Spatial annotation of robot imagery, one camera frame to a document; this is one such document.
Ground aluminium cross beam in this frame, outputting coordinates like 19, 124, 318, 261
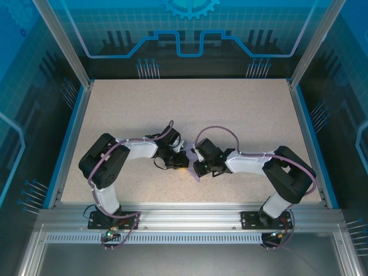
37, 202, 343, 234

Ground aluminium frame post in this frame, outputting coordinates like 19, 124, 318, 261
289, 0, 339, 89
30, 0, 94, 89

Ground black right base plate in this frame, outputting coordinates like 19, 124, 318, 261
240, 210, 292, 231

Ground thin black base cable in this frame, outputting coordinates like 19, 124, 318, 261
83, 203, 97, 220

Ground aluminium side rail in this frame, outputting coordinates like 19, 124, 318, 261
287, 80, 330, 208
47, 82, 94, 209

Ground aluminium lower frame rail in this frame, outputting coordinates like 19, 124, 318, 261
16, 227, 48, 276
335, 229, 363, 276

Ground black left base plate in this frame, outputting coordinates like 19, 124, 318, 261
87, 210, 142, 231

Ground slotted grey cable duct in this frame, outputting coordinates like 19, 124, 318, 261
45, 233, 264, 245

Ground blue table edge strip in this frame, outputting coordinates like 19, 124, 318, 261
295, 85, 340, 209
42, 86, 87, 209

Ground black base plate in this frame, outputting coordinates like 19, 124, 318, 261
240, 210, 292, 231
87, 210, 142, 231

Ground cable connector with green light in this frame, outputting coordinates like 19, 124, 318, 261
269, 229, 290, 240
103, 226, 121, 241

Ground lilac paper sheet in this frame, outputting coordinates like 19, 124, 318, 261
183, 143, 202, 182

